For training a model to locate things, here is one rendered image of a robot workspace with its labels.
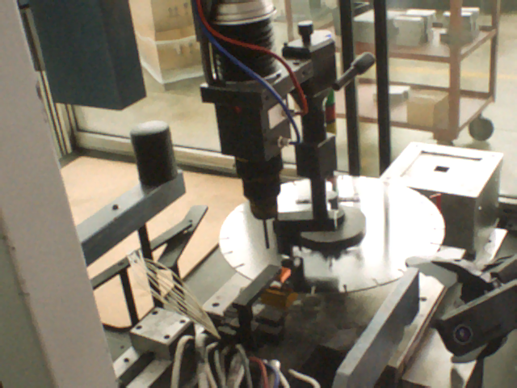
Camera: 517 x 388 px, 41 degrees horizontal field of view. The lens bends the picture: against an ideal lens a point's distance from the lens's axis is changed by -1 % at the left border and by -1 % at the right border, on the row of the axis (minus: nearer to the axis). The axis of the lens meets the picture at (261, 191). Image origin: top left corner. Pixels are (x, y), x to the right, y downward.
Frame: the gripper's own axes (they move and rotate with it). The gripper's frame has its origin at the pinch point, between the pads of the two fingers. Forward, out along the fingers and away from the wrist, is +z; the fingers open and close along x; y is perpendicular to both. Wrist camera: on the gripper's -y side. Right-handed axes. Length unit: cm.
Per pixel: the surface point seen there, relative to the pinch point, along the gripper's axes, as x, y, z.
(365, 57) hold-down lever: 33.4, 0.6, -9.3
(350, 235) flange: 13.0, -0.5, 7.0
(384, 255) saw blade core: 9.0, -0.1, 2.5
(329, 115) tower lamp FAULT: 31.3, 20.6, 25.1
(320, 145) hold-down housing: 25.9, -6.9, -3.4
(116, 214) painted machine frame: 29.2, -26.7, 17.6
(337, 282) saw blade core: 9.0, -8.9, 2.8
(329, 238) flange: 13.9, -2.9, 8.5
